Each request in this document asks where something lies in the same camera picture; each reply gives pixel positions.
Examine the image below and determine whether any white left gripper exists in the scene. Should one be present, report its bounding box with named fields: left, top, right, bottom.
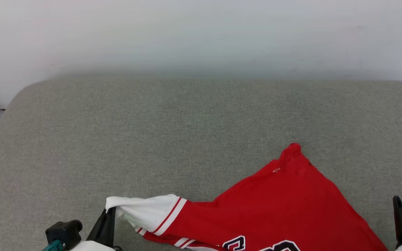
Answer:
left=69, top=207, right=123, bottom=251

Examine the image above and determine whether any red and white basketball jersey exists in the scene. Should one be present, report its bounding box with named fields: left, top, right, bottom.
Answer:
left=105, top=143, right=390, bottom=251

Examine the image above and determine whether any grey fabric sofa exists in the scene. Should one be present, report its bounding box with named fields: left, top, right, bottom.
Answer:
left=0, top=75, right=402, bottom=251

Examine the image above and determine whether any teal left camera connector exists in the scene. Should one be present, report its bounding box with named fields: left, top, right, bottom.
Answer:
left=42, top=240, right=64, bottom=251

